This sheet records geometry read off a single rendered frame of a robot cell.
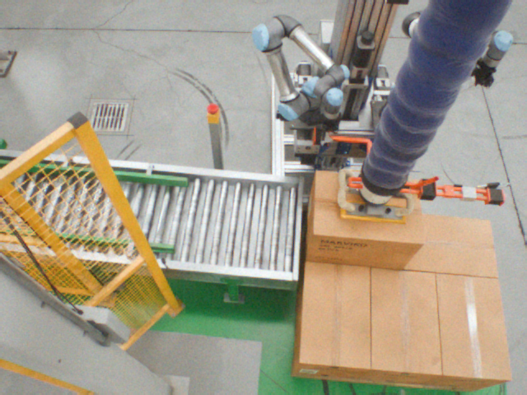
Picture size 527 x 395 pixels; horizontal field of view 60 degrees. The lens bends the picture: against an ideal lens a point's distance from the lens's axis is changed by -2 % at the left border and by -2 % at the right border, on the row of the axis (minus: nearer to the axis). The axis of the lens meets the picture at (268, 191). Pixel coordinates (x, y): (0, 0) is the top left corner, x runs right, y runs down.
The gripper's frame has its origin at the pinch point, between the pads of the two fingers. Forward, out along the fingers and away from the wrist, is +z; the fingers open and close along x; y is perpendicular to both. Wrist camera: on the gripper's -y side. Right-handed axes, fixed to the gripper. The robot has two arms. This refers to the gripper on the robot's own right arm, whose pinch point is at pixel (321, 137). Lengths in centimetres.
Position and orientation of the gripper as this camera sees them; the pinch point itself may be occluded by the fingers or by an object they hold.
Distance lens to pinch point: 253.8
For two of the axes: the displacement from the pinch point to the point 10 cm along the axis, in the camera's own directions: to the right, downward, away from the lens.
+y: 10.0, 0.9, -0.1
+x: 0.8, -8.7, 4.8
